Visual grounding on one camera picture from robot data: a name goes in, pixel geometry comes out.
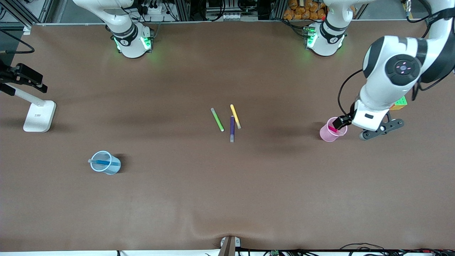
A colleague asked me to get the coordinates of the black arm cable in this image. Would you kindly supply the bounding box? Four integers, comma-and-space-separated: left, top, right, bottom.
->
0, 30, 35, 54
337, 0, 455, 118

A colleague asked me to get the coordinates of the light blue plastic cup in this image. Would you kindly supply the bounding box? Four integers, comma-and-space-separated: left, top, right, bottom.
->
90, 151, 122, 175

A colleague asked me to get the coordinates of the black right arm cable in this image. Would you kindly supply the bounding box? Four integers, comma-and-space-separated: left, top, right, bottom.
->
0, 30, 35, 54

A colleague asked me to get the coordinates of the pink plastic cup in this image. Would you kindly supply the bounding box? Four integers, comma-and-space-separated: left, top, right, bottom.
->
319, 117, 348, 143

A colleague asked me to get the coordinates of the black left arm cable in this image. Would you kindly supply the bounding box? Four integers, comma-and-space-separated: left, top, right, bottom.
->
337, 0, 455, 118

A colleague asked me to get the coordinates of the white power strip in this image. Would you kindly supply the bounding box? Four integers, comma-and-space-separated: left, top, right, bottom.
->
141, 3, 168, 15

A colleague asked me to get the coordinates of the green marker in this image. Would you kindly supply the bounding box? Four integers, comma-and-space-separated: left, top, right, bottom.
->
210, 107, 225, 132

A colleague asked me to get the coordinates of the yellow marker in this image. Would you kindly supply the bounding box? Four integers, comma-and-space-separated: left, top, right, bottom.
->
230, 104, 242, 129

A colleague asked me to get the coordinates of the colourful puzzle cube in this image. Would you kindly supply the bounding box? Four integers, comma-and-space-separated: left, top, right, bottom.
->
389, 96, 408, 111

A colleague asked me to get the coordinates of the brown post with metal brackets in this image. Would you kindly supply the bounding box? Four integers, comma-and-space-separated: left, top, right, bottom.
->
218, 235, 241, 256

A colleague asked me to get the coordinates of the orange packets pile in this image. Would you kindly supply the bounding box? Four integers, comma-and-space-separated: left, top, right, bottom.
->
283, 0, 329, 20

